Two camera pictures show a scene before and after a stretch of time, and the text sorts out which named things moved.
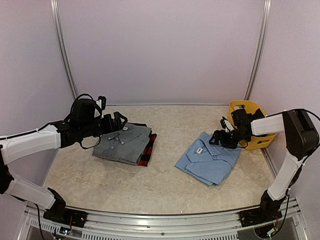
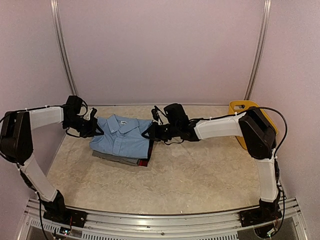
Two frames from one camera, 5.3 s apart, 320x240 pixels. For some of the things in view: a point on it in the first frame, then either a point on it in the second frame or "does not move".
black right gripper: (223, 141) -> (154, 135)
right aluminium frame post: (258, 59) does not move
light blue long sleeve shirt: (207, 163) -> (122, 136)
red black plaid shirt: (145, 156) does not move
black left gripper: (118, 126) -> (93, 126)
